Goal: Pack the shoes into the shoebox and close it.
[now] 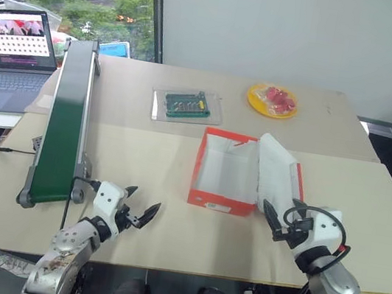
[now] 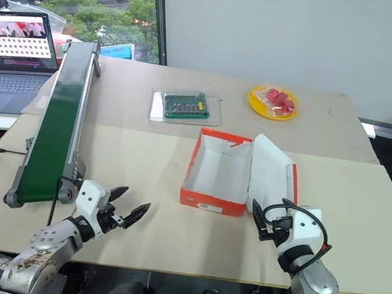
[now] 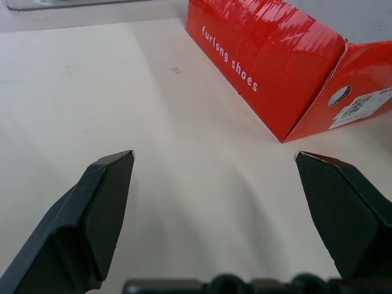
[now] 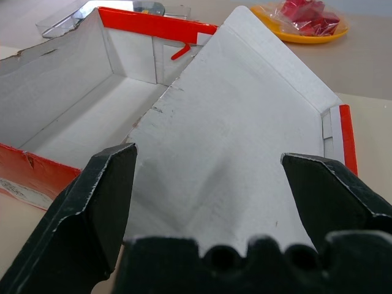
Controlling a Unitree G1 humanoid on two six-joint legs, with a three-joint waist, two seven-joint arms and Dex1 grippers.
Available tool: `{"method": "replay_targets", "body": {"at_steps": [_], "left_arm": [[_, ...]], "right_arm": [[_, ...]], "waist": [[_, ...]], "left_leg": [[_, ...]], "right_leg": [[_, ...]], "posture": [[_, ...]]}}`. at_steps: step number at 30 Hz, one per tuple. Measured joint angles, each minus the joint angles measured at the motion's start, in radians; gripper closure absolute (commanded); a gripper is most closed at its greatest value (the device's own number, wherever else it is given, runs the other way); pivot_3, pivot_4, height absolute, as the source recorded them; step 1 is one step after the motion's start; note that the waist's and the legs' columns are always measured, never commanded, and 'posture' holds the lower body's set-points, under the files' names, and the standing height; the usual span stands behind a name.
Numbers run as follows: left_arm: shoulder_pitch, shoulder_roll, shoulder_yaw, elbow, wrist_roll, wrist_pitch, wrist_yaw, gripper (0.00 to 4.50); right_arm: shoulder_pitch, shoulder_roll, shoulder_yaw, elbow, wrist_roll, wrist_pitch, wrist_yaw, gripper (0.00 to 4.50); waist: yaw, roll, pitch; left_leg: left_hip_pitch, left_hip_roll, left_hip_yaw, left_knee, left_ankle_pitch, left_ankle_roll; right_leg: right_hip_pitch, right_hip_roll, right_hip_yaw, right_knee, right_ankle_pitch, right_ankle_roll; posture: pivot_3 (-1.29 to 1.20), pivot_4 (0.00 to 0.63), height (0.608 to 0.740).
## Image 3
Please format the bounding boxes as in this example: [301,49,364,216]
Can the red shoe box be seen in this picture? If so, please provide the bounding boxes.
[186,0,392,144]

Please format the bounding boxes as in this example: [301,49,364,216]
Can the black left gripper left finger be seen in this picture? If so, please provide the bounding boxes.
[0,149,136,294]

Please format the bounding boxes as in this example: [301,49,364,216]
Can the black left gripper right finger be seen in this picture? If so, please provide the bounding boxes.
[294,150,392,280]

